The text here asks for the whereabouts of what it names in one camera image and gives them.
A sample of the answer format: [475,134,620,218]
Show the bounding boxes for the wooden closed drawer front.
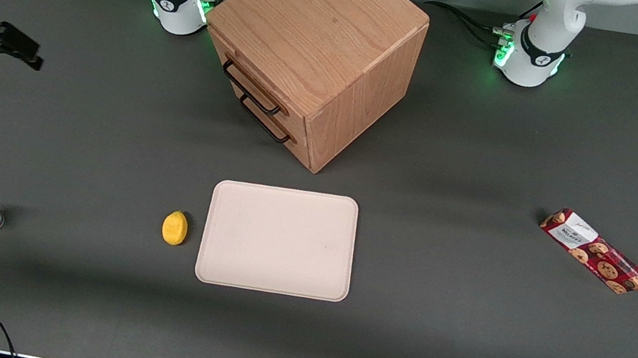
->
[209,67,330,172]

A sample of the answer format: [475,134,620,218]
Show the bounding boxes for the black left arm base cable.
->
[427,0,519,51]

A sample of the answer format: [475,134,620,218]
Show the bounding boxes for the red cookie box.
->
[530,204,638,299]

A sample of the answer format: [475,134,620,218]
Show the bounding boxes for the black wire drawer handle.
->
[233,93,299,146]
[216,59,290,119]

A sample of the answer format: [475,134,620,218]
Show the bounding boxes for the beige rectangular tray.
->
[192,173,366,308]

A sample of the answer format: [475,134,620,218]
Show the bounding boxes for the yellow lemon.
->
[160,209,191,248]

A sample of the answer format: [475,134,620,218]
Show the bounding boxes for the wooden two-drawer cabinet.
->
[183,0,434,189]

